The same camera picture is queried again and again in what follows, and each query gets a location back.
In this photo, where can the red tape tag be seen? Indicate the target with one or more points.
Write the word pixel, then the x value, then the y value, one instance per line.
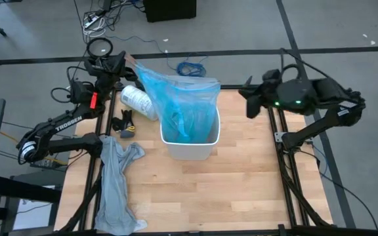
pixel 93 100

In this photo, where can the black aluminium table frame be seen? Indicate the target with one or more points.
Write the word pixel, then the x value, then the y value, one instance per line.
pixel 231 87

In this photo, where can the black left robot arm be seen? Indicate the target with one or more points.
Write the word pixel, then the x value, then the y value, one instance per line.
pixel 67 119

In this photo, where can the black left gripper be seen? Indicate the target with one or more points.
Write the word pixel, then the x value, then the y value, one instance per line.
pixel 108 70

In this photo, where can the black box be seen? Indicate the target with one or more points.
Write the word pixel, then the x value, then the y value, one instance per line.
pixel 169 10

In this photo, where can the black power adapter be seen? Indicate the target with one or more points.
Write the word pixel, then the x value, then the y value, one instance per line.
pixel 44 165

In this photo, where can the black stand beam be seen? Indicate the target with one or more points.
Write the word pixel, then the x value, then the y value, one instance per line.
pixel 25 190

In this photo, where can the white wipes canister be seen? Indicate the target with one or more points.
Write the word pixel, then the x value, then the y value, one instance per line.
pixel 136 100

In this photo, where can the white power strip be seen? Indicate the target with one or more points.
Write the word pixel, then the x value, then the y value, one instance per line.
pixel 91 21

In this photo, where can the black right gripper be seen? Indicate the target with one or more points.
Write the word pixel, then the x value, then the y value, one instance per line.
pixel 271 90

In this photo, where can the blue plastic trash bag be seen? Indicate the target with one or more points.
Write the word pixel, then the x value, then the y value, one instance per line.
pixel 182 105

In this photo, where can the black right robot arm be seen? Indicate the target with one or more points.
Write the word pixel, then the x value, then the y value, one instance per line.
pixel 323 123

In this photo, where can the white plastic trash bin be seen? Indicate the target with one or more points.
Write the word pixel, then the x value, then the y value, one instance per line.
pixel 189 152

